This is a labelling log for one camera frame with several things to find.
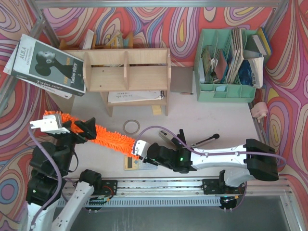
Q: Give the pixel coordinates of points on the black Twins story book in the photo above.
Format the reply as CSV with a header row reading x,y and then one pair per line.
x,y
43,64

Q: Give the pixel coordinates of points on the spiral notepad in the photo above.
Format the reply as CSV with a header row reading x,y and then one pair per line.
x,y
135,96

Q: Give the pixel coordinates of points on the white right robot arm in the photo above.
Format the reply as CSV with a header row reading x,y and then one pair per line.
x,y
253,160

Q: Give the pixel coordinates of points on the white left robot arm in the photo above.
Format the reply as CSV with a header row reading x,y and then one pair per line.
x,y
51,159

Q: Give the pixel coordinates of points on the black marker pen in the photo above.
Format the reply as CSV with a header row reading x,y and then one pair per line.
x,y
204,141

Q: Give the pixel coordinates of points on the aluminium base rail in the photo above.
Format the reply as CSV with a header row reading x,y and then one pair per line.
x,y
137,187

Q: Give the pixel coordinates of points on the wooden bookshelf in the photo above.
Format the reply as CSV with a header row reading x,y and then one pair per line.
x,y
107,71

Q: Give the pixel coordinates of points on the white book under stack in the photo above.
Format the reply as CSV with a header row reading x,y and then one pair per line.
x,y
8,70

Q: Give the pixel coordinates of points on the yellow blue calculator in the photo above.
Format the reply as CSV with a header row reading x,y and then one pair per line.
x,y
131,164

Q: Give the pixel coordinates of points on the pink pig figurine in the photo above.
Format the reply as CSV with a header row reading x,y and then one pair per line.
x,y
259,111

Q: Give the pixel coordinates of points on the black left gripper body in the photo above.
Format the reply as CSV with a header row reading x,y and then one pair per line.
x,y
72,133

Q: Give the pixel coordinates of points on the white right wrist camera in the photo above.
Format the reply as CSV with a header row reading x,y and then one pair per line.
x,y
140,149

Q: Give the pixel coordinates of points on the grey stapler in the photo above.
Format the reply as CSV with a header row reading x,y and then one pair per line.
x,y
167,137

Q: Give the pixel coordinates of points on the blue yellow book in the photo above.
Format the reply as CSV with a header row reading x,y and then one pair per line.
x,y
261,42

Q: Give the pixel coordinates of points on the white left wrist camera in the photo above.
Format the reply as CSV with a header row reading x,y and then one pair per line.
x,y
51,124

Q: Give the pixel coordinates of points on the clear tape roll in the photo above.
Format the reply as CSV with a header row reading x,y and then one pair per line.
x,y
131,127

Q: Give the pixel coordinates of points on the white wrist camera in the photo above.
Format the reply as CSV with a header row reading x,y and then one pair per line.
x,y
51,124
140,149

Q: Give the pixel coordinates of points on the green desk organizer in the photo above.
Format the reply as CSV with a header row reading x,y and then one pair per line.
x,y
223,72

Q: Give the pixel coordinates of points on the grey notebook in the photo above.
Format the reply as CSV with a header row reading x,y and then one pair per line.
x,y
181,79

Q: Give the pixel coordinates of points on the orange chenille duster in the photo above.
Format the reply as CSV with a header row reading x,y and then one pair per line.
x,y
112,140

